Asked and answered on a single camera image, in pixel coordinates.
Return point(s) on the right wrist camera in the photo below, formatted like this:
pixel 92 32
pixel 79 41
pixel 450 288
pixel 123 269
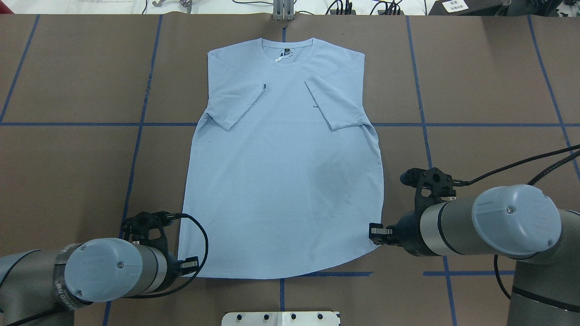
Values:
pixel 431 186

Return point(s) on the light blue t-shirt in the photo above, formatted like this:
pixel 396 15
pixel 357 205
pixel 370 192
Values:
pixel 285 171

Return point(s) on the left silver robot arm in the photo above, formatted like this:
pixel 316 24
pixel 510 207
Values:
pixel 46 287

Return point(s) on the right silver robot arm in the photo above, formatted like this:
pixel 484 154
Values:
pixel 518 222

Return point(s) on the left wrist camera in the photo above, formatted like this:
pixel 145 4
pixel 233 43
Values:
pixel 148 228

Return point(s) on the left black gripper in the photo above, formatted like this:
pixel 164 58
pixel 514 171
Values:
pixel 168 267

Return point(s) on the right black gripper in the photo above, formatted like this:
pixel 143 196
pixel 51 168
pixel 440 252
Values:
pixel 408 232

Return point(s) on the black box with label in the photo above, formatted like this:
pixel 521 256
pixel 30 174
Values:
pixel 468 7

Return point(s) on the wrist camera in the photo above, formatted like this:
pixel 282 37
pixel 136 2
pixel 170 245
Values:
pixel 431 186
pixel 148 228

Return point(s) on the aluminium frame post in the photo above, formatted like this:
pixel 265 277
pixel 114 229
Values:
pixel 283 10

